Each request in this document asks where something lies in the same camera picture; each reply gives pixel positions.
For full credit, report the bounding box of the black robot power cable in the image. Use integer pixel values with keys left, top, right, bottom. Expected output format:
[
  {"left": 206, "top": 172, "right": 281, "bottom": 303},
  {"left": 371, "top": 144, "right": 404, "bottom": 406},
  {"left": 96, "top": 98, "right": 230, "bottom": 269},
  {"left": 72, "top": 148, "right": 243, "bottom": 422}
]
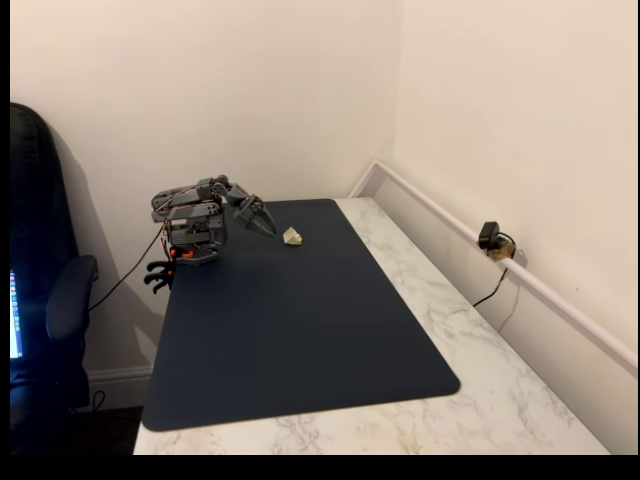
[{"left": 87, "top": 224, "right": 167, "bottom": 312}]

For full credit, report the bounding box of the black webcam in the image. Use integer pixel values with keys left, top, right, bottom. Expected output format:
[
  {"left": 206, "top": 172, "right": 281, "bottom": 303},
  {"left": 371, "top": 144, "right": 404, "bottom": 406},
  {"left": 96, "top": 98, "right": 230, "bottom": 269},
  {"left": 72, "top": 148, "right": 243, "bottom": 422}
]
[{"left": 478, "top": 221, "right": 501, "bottom": 251}]

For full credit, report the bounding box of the black cable on floor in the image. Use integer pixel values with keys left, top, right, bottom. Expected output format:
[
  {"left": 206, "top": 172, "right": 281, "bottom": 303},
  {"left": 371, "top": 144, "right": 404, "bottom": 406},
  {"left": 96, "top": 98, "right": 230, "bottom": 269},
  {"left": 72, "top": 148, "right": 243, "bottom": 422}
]
[{"left": 69, "top": 389, "right": 107, "bottom": 414}]

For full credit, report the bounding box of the tan webcam mount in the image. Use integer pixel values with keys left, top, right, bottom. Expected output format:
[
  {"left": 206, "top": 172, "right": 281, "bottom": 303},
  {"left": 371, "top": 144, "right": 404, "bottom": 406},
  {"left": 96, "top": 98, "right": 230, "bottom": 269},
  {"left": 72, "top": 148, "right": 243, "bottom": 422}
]
[{"left": 488, "top": 242, "right": 517, "bottom": 264}]

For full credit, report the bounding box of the white wall rail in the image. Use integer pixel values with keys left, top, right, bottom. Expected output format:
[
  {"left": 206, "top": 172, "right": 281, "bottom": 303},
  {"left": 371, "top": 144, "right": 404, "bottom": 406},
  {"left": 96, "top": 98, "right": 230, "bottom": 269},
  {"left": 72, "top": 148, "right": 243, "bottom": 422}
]
[{"left": 348, "top": 159, "right": 639, "bottom": 374}]

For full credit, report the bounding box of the white baseboard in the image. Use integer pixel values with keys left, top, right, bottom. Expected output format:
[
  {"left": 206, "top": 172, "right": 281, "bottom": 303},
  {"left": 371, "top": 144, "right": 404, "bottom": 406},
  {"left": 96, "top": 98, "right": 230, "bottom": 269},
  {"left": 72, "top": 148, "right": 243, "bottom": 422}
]
[{"left": 84, "top": 365, "right": 154, "bottom": 412}]

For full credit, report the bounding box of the grey robot arm with base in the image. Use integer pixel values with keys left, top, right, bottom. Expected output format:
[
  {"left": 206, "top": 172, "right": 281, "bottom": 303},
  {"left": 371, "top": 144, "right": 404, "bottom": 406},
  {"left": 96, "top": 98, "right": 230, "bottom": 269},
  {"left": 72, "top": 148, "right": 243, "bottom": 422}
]
[{"left": 151, "top": 174, "right": 239, "bottom": 269}]

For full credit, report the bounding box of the laptop screen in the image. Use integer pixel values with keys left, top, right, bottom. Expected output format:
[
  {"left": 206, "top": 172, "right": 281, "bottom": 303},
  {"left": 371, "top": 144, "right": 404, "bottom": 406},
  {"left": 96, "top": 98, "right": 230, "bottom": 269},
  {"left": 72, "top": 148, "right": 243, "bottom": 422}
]
[{"left": 9, "top": 269, "right": 25, "bottom": 360}]

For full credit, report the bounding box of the black office chair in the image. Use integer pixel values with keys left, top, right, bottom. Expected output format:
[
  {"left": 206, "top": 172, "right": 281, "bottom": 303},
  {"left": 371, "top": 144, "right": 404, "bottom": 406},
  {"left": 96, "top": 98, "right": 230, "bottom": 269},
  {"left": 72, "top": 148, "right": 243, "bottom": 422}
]
[{"left": 9, "top": 102, "right": 100, "bottom": 454}]

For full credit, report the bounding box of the black orange table clamp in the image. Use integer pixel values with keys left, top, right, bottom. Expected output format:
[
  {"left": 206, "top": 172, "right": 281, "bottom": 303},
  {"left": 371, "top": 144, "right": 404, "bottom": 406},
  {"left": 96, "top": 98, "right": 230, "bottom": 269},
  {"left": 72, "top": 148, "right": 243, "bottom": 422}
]
[
  {"left": 144, "top": 275, "right": 174, "bottom": 297},
  {"left": 144, "top": 259, "right": 177, "bottom": 284}
]

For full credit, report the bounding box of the dark desk mat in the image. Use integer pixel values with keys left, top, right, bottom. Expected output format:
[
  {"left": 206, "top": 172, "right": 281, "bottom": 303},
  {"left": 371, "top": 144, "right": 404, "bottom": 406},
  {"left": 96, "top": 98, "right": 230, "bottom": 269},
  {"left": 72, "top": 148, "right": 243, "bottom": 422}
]
[{"left": 141, "top": 198, "right": 461, "bottom": 433}]

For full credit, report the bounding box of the black webcam cable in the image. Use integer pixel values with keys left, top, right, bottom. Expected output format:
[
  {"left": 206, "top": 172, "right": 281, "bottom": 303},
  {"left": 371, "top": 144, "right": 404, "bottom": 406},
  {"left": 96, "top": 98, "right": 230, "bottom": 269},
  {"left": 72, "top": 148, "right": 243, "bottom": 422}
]
[{"left": 472, "top": 231, "right": 517, "bottom": 308}]

